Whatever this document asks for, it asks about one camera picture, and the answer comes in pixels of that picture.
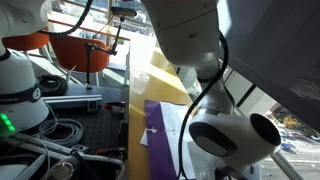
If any grey metal railing pole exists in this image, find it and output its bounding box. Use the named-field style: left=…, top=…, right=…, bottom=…
left=271, top=151, right=304, bottom=180

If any purple cloth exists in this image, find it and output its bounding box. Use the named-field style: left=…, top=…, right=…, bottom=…
left=143, top=99, right=201, bottom=180

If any dark grey partition panel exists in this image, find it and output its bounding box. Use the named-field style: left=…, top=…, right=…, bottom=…
left=218, top=0, right=320, bottom=133

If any black perforated breadboard plate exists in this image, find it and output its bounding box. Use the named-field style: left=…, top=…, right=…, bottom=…
left=43, top=83, right=129, bottom=158

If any black camera stand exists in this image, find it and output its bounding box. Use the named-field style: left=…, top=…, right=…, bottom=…
left=84, top=14, right=126, bottom=90

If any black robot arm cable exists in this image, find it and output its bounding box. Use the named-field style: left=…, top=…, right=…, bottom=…
left=176, top=31, right=229, bottom=180

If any clear plastic cup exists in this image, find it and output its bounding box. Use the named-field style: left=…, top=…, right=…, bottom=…
left=132, top=70, right=151, bottom=96

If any black overhead cable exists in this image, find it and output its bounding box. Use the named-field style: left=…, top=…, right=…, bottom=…
left=38, top=0, right=94, bottom=36

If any white paper inside folder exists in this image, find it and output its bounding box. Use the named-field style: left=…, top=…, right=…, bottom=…
left=159, top=101, right=198, bottom=179

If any black clamp with orange handle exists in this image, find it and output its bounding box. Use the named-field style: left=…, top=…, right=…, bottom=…
left=94, top=147, right=126, bottom=157
left=104, top=101, right=128, bottom=113

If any coiled grey cable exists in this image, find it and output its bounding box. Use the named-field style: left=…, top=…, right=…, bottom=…
left=38, top=118, right=84, bottom=148

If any aluminium extrusion bar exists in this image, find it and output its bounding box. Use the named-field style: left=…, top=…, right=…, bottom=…
left=41, top=94, right=103, bottom=111

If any white printed sheet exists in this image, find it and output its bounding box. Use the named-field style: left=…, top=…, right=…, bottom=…
left=186, top=141, right=228, bottom=180

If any loose white paper sheet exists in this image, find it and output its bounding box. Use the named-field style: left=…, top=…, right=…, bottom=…
left=139, top=128, right=149, bottom=148

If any black camera on stand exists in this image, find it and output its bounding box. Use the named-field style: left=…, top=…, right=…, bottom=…
left=110, top=6, right=138, bottom=18

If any orange chair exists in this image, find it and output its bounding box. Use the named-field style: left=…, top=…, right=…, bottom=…
left=1, top=31, right=51, bottom=53
left=49, top=34, right=112, bottom=87

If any coiled black cable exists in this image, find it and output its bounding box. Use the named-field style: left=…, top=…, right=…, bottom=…
left=35, top=73, right=69, bottom=97

